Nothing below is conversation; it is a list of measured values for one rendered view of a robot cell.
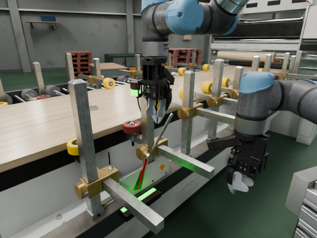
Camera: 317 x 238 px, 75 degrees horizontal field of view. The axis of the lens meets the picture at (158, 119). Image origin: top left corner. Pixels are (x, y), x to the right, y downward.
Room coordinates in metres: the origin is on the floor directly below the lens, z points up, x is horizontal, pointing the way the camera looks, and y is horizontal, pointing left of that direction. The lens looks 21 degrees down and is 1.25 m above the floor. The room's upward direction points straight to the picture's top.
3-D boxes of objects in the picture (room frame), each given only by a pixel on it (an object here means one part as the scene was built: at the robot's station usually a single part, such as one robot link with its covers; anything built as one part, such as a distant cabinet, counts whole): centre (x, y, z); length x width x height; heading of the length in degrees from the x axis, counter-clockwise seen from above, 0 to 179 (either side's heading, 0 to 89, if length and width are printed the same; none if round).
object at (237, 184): (0.49, -0.23, 0.86); 0.06 x 0.03 x 0.09; 46
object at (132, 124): (0.85, 0.12, 0.85); 0.08 x 0.08 x 0.11
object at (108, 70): (5.25, 1.28, 0.34); 1.26 x 0.65 x 0.68; 27
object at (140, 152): (0.74, 0.03, 0.85); 0.14 x 0.06 x 0.05; 136
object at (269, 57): (1.62, -0.83, 0.92); 0.04 x 0.04 x 0.48; 46
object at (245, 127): (0.51, -0.24, 1.05); 0.08 x 0.08 x 0.05
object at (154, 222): (0.54, 0.15, 0.82); 0.44 x 0.03 x 0.04; 46
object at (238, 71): (1.26, -0.48, 0.87); 0.04 x 0.04 x 0.48; 46
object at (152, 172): (0.68, 0.04, 0.75); 0.26 x 0.01 x 0.10; 136
